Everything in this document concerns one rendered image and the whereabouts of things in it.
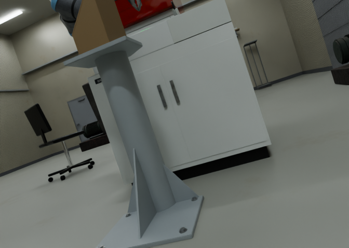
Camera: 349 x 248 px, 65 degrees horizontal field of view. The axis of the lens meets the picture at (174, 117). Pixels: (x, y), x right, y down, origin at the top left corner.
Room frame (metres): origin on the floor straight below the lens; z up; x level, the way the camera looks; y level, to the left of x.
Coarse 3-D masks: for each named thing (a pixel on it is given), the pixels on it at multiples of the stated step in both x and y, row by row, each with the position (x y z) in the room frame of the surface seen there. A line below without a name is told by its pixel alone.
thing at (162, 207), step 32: (64, 64) 1.26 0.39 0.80; (96, 64) 1.34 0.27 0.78; (128, 64) 1.34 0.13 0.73; (128, 96) 1.30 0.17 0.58; (128, 128) 1.29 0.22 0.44; (160, 160) 1.34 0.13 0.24; (160, 192) 1.30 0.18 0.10; (192, 192) 1.32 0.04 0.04; (128, 224) 1.27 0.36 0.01; (160, 224) 1.15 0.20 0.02; (192, 224) 1.05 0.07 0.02
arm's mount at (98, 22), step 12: (84, 0) 1.23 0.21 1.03; (96, 0) 1.23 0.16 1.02; (108, 0) 1.37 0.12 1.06; (84, 12) 1.24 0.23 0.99; (96, 12) 1.22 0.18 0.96; (108, 12) 1.32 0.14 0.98; (84, 24) 1.24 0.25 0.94; (96, 24) 1.23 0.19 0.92; (108, 24) 1.27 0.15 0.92; (120, 24) 1.43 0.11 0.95; (84, 36) 1.25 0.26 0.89; (96, 36) 1.23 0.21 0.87; (108, 36) 1.22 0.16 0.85; (120, 36) 1.37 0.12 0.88; (84, 48) 1.25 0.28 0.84
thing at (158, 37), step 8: (160, 24) 1.66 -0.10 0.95; (144, 32) 1.68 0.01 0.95; (152, 32) 1.67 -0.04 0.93; (160, 32) 1.66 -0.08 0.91; (168, 32) 1.65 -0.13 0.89; (144, 40) 1.69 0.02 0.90; (152, 40) 1.68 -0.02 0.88; (160, 40) 1.67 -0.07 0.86; (168, 40) 1.66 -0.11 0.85; (144, 48) 1.69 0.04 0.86; (152, 48) 1.68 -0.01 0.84; (160, 48) 1.67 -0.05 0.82; (136, 56) 1.71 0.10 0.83; (96, 72) 1.78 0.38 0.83
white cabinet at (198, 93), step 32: (224, 32) 1.58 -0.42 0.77; (160, 64) 1.68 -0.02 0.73; (192, 64) 1.63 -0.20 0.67; (224, 64) 1.59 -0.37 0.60; (96, 96) 1.79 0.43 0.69; (160, 96) 1.68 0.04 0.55; (192, 96) 1.65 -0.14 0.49; (224, 96) 1.60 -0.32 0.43; (160, 128) 1.71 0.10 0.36; (192, 128) 1.66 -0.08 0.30; (224, 128) 1.62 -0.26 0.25; (256, 128) 1.58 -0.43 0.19; (128, 160) 1.77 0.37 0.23; (192, 160) 1.68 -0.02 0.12; (224, 160) 1.67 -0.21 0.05; (256, 160) 1.63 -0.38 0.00
